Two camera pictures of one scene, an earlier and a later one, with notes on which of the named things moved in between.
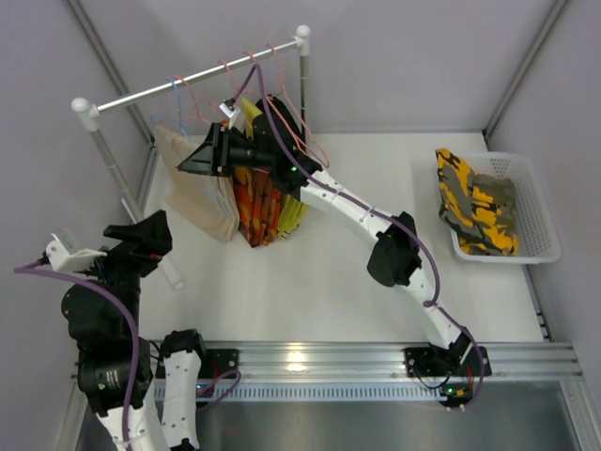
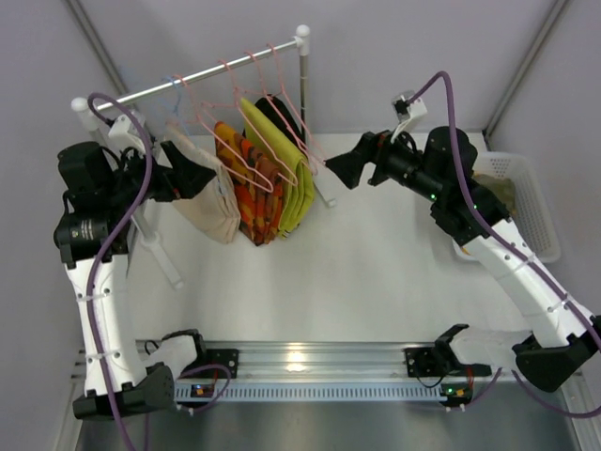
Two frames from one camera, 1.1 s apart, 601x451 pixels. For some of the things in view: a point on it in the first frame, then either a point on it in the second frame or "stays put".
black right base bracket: x=427 y=362 stays put
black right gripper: x=221 y=153 -> x=376 y=155
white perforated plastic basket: x=537 y=237 stays put
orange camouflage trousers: x=258 y=205 stays put
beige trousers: x=208 y=201 stays put
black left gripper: x=130 y=254 -> x=165 y=170
